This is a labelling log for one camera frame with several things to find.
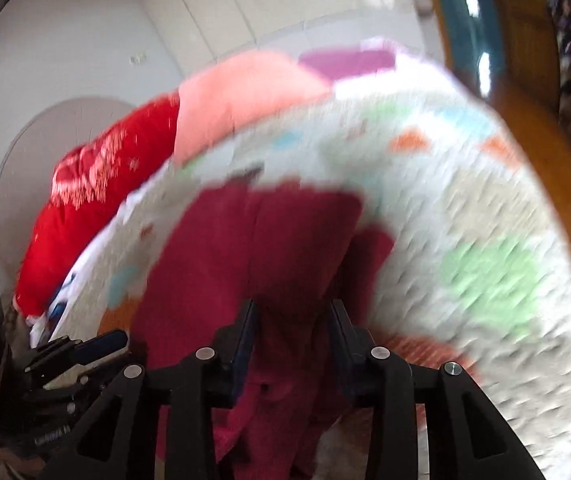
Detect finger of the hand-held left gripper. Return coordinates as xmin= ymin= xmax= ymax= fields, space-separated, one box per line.
xmin=24 ymin=330 xmax=129 ymax=374

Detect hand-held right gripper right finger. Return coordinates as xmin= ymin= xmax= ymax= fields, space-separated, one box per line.
xmin=329 ymin=300 xmax=546 ymax=480

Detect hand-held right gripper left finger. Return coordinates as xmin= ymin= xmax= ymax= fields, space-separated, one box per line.
xmin=40 ymin=300 xmax=259 ymax=480

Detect dark red garment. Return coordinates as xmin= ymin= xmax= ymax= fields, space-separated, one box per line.
xmin=130 ymin=180 xmax=396 ymax=480

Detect red printed pillow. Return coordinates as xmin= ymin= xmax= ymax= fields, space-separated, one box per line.
xmin=13 ymin=92 xmax=181 ymax=318

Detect quilted patchwork bed cover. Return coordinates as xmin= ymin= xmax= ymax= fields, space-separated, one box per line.
xmin=30 ymin=40 xmax=571 ymax=480

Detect grey rounded headboard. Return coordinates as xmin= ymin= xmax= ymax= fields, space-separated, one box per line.
xmin=0 ymin=97 xmax=136 ymax=281

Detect salmon pink pillow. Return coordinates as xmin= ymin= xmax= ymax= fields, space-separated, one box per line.
xmin=173 ymin=52 xmax=333 ymax=166

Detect purple cloth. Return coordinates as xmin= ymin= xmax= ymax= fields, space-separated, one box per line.
xmin=298 ymin=47 xmax=399 ymax=82

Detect white glossy wardrobe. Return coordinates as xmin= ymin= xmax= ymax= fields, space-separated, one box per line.
xmin=136 ymin=0 xmax=446 ymax=71

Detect teal door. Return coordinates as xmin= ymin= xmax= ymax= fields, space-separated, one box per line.
xmin=425 ymin=0 xmax=506 ymax=96

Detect wooden door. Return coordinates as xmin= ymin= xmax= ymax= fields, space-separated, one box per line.
xmin=485 ymin=0 xmax=561 ymax=116

